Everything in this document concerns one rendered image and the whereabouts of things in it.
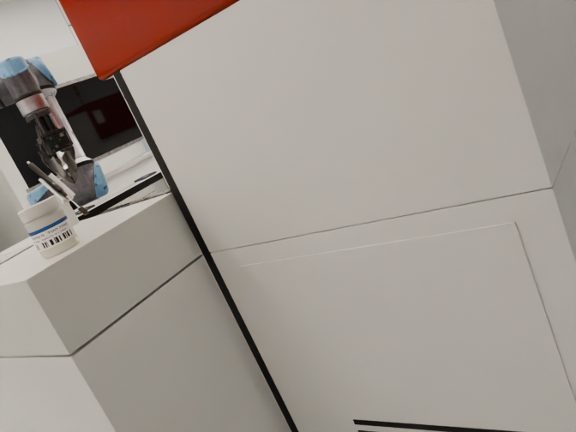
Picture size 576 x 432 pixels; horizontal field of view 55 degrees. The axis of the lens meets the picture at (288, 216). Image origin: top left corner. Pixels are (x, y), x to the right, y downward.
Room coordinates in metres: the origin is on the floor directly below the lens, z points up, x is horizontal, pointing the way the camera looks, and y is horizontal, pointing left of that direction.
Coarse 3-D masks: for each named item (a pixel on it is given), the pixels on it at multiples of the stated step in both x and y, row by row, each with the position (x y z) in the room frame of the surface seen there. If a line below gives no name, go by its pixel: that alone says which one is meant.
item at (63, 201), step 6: (42, 180) 1.32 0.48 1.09; (54, 180) 1.34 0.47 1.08; (48, 186) 1.31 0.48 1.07; (60, 186) 1.33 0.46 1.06; (66, 186) 1.33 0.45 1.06; (54, 192) 1.30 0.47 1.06; (66, 192) 1.32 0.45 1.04; (72, 192) 1.32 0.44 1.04; (60, 198) 1.29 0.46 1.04; (66, 198) 1.31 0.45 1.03; (72, 198) 1.32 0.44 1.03; (60, 204) 1.32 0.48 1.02; (66, 204) 1.33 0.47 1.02; (66, 210) 1.33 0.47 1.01; (72, 210) 1.34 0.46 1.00; (72, 216) 1.33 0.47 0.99; (72, 222) 1.32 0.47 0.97; (78, 222) 1.33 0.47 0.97
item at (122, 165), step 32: (64, 64) 5.13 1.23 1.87; (64, 96) 5.01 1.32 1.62; (96, 96) 5.24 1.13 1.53; (0, 128) 4.51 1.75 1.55; (32, 128) 4.69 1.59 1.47; (96, 128) 5.12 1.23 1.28; (128, 128) 5.36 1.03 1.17; (0, 160) 4.41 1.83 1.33; (32, 160) 4.59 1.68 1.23; (96, 160) 4.99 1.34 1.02; (128, 160) 5.23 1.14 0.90; (0, 192) 4.52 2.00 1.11; (0, 224) 4.70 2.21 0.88
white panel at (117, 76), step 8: (120, 72) 1.12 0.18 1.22; (120, 80) 1.13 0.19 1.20; (120, 88) 1.13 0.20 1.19; (128, 88) 1.12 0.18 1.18; (128, 96) 1.13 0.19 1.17; (128, 104) 1.13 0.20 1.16; (136, 112) 1.13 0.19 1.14; (136, 120) 1.13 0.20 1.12; (144, 128) 1.12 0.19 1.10; (144, 136) 1.13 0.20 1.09; (152, 136) 1.12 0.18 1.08; (152, 144) 1.13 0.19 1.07; (152, 152) 1.13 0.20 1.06; (160, 160) 1.12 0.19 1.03; (160, 168) 1.13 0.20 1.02; (168, 176) 1.12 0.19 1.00; (168, 184) 1.13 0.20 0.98; (176, 184) 1.12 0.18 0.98; (176, 192) 1.13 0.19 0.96; (176, 200) 1.13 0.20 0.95; (184, 208) 1.12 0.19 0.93; (184, 216) 1.13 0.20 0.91; (192, 224) 1.12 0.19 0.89; (192, 232) 1.13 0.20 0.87; (200, 240) 1.13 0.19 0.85; (200, 248) 1.13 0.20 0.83
